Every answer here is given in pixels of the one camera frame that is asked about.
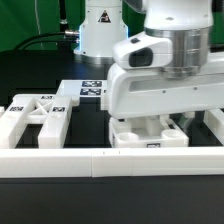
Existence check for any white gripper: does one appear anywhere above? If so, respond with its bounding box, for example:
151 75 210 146
107 31 224 119

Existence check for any white chair seat part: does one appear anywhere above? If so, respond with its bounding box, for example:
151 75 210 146
109 116 189 148

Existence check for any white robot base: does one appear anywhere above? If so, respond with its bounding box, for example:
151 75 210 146
74 0 128 64

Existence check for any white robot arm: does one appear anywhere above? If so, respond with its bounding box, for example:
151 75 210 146
107 0 224 119

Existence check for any black pole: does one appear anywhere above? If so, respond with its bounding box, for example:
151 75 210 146
58 0 68 32

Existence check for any white marker base plate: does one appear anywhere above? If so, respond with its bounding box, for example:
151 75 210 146
57 80 107 97

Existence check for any white fence wall right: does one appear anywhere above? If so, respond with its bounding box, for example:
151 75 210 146
204 109 224 146

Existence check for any white fence wall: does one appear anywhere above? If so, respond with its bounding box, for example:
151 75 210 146
0 147 224 178
204 109 224 146

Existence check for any black cable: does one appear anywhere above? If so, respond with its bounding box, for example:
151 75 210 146
13 29 81 51

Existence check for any white chair back frame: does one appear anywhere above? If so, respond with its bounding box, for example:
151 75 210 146
0 94 80 149

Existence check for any white fence wall front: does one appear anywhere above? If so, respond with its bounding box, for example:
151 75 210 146
0 147 224 178

